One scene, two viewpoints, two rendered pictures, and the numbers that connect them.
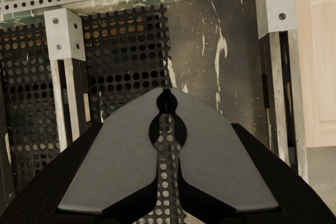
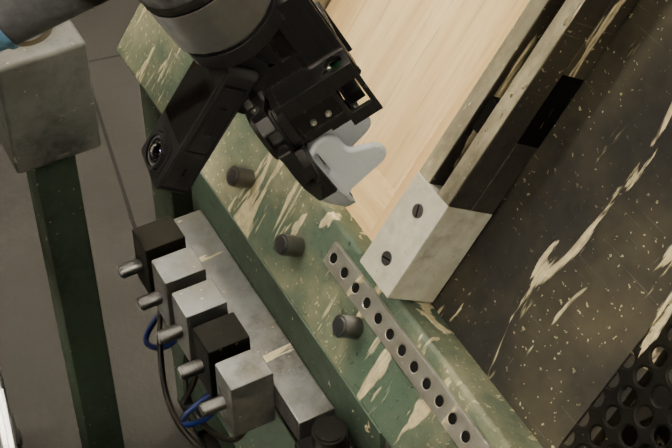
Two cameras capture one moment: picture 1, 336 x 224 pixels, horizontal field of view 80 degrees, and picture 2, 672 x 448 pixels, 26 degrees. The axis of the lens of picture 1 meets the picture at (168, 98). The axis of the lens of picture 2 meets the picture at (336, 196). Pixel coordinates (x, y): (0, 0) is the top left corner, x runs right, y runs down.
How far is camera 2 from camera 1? 1.02 m
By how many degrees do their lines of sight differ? 55
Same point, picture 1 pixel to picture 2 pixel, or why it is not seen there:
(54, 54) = not seen: outside the picture
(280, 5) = (407, 230)
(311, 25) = (417, 157)
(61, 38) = not seen: outside the picture
